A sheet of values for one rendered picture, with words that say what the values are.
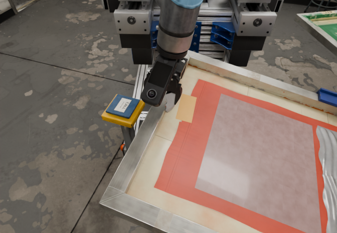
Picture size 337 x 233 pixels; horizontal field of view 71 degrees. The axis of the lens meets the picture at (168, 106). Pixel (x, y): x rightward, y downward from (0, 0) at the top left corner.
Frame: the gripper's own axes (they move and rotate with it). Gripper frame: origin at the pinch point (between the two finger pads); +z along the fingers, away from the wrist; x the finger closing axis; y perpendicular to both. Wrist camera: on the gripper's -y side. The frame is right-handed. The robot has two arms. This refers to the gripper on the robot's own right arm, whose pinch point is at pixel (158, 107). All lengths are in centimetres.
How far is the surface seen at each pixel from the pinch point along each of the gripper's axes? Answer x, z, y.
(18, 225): 70, 128, -28
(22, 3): 294, 159, 229
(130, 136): 12.3, 37.6, 10.0
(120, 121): 14.7, 22.2, 5.7
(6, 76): 191, 147, 87
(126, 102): 16.2, 20.6, 13.4
